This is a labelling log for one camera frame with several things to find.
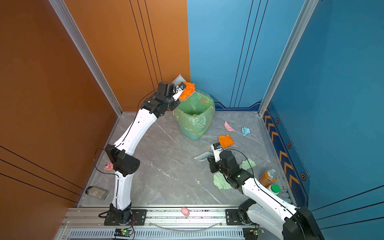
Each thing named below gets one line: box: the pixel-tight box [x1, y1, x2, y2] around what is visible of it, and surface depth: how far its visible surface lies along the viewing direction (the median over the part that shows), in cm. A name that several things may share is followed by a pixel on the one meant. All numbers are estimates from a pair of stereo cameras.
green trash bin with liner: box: [173, 89, 216, 141], surface depth 91 cm
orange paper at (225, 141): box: [218, 134, 234, 149], surface depth 104 cm
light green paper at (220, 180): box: [213, 172, 233, 190], surface depth 85 cm
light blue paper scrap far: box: [241, 127, 251, 136], surface depth 110 cm
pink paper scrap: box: [224, 120, 236, 132], surface depth 114 cm
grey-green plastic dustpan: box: [172, 73, 187, 87], surface depth 85 cm
